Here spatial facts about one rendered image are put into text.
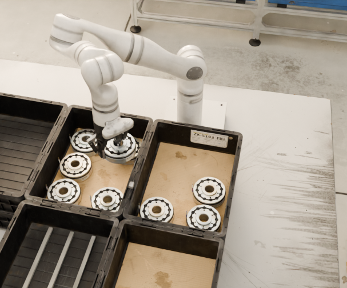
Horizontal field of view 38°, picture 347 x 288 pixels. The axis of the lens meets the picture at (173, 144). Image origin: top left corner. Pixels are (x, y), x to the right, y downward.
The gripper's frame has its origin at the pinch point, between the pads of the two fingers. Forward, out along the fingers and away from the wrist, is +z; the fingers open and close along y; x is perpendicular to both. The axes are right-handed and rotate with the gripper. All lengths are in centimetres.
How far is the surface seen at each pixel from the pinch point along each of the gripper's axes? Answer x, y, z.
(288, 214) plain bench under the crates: 36, -47, 29
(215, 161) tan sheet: 11.5, -33.3, 16.6
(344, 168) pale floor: 9, -135, 97
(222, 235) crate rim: 38.5, -12.7, 6.7
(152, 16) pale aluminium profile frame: -149, -116, 86
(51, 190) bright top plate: -7.3, 17.8, 15.3
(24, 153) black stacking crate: -28.6, 17.7, 18.9
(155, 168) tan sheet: 2.5, -15.1, 17.3
